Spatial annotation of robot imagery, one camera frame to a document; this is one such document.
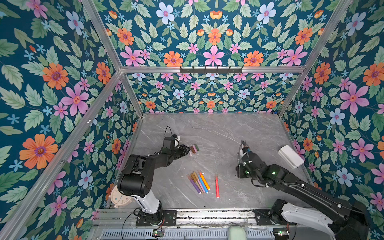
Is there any blue highlighter pen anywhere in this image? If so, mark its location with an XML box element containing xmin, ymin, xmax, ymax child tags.
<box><xmin>197</xmin><ymin>174</ymin><xmax>209</xmax><ymax>194</ymax></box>

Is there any red highlighter pen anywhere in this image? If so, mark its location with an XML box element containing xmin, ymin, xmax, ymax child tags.
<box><xmin>215</xmin><ymin>175</ymin><xmax>220</xmax><ymax>199</ymax></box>

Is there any white rectangular box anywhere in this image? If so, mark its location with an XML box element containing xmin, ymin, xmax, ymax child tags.
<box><xmin>278</xmin><ymin>145</ymin><xmax>305</xmax><ymax>169</ymax></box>

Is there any black hook rail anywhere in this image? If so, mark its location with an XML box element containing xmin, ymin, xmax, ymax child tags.
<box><xmin>179</xmin><ymin>66</ymin><xmax>243</xmax><ymax>75</ymax></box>

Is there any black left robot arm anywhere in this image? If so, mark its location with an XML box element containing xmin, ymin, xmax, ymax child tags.
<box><xmin>117</xmin><ymin>135</ymin><xmax>191</xmax><ymax>226</ymax></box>

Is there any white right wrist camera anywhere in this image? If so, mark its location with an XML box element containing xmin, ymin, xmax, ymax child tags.
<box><xmin>238</xmin><ymin>146</ymin><xmax>249</xmax><ymax>159</ymax></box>

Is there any pink pen gold cap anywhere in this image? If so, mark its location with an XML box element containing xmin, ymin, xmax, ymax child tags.
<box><xmin>193</xmin><ymin>172</ymin><xmax>205</xmax><ymax>194</ymax></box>

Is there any purple highlighter pen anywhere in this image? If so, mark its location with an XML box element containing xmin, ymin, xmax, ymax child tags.
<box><xmin>187</xmin><ymin>175</ymin><xmax>202</xmax><ymax>194</ymax></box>

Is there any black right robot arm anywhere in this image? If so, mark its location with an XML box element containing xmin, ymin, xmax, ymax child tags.
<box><xmin>236</xmin><ymin>145</ymin><xmax>370</xmax><ymax>240</ymax></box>

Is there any tan pen gold cap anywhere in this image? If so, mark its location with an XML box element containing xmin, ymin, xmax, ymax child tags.
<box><xmin>190</xmin><ymin>173</ymin><xmax>204</xmax><ymax>193</ymax></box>

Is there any orange highlighter pen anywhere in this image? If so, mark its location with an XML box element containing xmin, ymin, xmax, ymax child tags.
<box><xmin>198</xmin><ymin>170</ymin><xmax>211</xmax><ymax>192</ymax></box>

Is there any pale green rounded object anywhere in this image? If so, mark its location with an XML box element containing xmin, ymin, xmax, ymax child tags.
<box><xmin>228</xmin><ymin>226</ymin><xmax>247</xmax><ymax>240</ymax></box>

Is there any beige round clock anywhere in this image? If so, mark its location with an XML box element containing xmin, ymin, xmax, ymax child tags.
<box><xmin>109</xmin><ymin>186</ymin><xmax>134</xmax><ymax>209</ymax></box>

